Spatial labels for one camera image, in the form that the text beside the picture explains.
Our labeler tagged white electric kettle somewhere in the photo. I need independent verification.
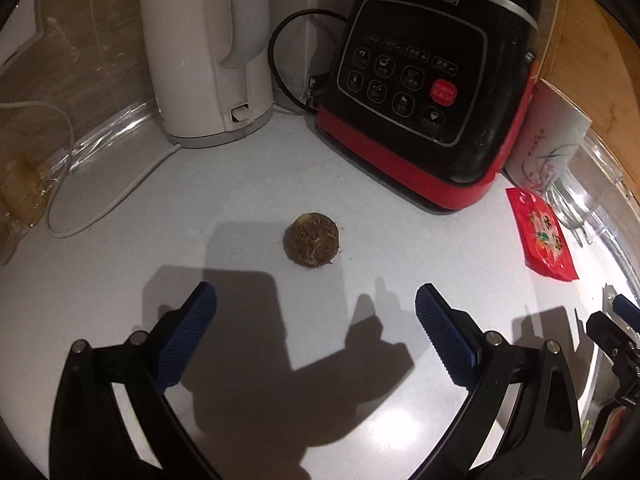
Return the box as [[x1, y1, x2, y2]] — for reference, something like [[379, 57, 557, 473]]
[[140, 0, 275, 148]]

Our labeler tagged clear glass cup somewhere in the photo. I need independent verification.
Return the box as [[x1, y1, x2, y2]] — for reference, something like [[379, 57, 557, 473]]
[[547, 130, 626, 246]]

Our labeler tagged red snack packet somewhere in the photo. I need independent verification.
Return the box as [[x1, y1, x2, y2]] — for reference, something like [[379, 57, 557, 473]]
[[506, 186, 579, 281]]

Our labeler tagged black power cable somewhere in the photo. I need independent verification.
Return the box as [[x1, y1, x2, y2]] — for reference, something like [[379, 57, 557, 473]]
[[267, 9, 346, 111]]

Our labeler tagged white printed cup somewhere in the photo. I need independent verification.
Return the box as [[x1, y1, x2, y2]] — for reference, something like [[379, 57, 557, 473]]
[[502, 80, 593, 193]]

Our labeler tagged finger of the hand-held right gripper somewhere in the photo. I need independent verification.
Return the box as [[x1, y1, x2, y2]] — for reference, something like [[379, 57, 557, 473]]
[[612, 294, 640, 322], [586, 311, 640, 361]]

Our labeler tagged white power cable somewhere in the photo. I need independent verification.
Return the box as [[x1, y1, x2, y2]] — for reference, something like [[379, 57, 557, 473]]
[[0, 102, 183, 238]]

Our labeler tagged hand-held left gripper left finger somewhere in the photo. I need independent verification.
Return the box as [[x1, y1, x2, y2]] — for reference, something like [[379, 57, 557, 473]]
[[50, 281, 223, 480]]

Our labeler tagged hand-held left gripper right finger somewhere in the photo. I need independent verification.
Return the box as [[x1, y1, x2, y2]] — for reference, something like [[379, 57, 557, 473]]
[[416, 283, 583, 480]]

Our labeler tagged wooden cutting board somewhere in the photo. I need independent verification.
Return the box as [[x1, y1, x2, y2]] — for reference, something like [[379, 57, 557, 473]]
[[542, 0, 640, 151]]

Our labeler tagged brown hairy taro root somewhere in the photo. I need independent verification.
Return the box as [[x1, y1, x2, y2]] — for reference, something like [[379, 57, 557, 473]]
[[284, 212, 343, 267]]

